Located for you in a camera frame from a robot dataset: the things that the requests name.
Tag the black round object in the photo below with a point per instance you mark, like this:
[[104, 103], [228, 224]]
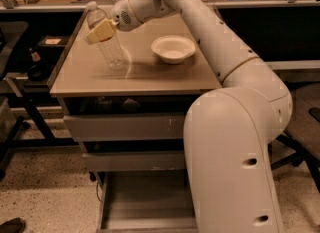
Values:
[[39, 72]]

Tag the top grey drawer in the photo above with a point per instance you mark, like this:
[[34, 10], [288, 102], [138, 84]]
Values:
[[125, 127]]

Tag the bottom grey open drawer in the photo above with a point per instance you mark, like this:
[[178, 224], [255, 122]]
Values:
[[146, 202]]

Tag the black desk frame left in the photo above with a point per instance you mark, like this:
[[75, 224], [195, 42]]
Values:
[[12, 143]]

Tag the grey drawer cabinet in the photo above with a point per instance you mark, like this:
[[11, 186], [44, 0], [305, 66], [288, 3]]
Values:
[[85, 85]]

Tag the black office chair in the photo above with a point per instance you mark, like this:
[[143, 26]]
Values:
[[303, 131]]

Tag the clear plastic water bottle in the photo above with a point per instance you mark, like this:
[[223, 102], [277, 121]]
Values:
[[110, 49]]

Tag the white bowl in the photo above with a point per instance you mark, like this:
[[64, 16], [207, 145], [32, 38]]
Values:
[[173, 49]]

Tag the middle grey drawer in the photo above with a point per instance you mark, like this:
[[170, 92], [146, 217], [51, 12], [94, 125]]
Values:
[[135, 161]]

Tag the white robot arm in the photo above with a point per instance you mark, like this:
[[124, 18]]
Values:
[[226, 131]]

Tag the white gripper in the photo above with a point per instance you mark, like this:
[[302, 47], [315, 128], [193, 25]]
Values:
[[122, 14]]

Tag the dark shoe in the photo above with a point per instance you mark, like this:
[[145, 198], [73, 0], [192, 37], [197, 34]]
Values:
[[16, 225]]

